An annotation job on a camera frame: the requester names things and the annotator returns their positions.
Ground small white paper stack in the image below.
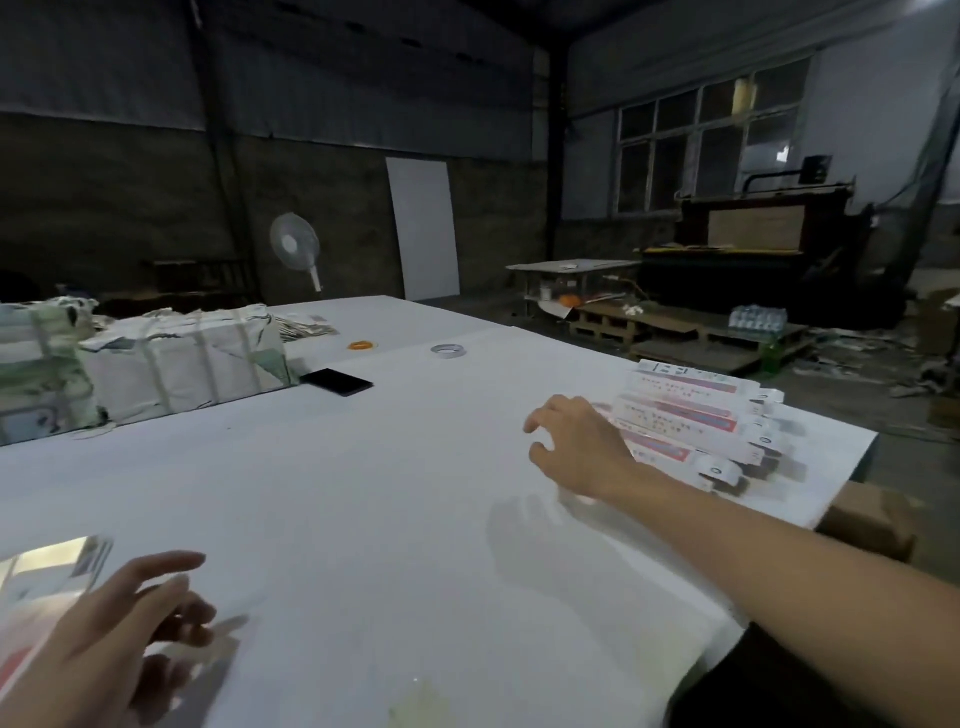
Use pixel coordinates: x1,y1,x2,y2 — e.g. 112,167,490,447
277,312,341,342

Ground brown cardboard carton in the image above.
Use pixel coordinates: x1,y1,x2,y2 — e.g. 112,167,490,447
912,291,960,359
816,478,927,566

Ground white strapped wrapped bundle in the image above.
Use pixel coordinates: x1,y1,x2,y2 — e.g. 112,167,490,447
78,304,296,428

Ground black smartphone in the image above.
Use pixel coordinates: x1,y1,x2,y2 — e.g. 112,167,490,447
300,367,375,399

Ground green printed wrapped bundle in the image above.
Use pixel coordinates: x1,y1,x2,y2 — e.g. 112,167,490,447
0,298,101,447

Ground white standing fan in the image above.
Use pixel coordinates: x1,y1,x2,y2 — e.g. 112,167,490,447
270,213,324,294

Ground white board panel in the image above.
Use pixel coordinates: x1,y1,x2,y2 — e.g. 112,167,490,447
385,157,462,303

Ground dark wooden chair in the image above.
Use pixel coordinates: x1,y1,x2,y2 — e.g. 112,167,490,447
142,256,249,299

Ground person's left hand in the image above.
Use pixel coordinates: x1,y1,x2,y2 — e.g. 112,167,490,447
0,550,219,728

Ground large paned window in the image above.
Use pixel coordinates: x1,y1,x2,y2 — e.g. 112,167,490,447
613,57,813,216

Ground pack of clear bottles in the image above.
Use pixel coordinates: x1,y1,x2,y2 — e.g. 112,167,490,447
729,304,791,335

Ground dark workshop machine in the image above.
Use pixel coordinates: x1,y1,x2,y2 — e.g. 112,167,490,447
642,154,902,332

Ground low wooden pallets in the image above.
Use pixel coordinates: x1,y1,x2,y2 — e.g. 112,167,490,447
567,300,815,377

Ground person's right forearm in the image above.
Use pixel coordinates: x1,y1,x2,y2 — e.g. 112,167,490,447
618,457,960,728

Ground pile of cartons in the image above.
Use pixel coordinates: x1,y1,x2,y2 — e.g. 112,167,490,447
0,535,114,695

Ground stack of finished cartons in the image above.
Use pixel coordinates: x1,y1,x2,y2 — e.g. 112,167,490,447
592,358,792,494

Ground cluttered side table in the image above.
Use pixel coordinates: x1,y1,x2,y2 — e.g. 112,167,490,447
507,258,644,320

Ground person's right hand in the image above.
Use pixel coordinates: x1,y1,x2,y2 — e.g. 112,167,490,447
523,394,644,504

